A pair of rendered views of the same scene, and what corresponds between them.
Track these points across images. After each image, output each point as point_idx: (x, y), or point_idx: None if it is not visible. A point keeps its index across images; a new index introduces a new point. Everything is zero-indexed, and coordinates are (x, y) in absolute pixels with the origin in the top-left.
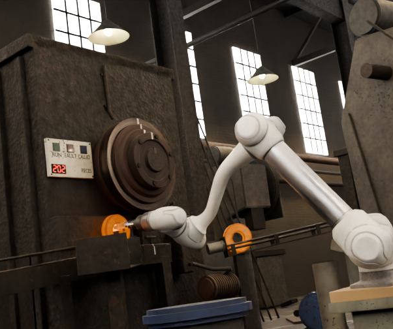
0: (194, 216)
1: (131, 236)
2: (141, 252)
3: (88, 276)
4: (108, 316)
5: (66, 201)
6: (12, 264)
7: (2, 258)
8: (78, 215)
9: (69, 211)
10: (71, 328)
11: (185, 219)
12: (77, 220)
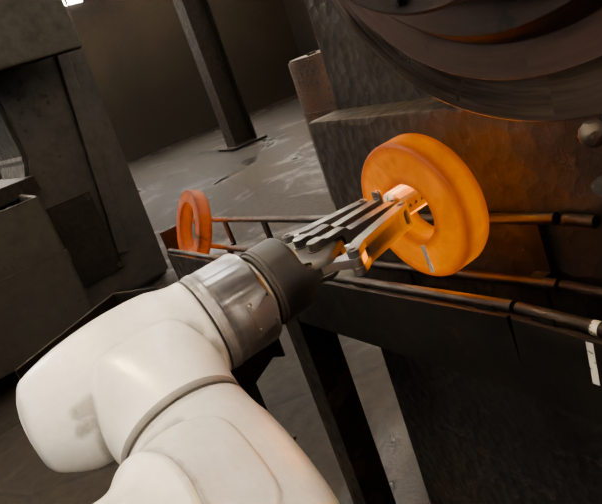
0: (130, 473)
1: (601, 209)
2: (501, 339)
3: (330, 330)
4: (499, 437)
5: (362, 46)
6: (266, 230)
7: (251, 217)
8: (408, 90)
9: (378, 80)
10: (326, 411)
11: (42, 460)
12: (356, 135)
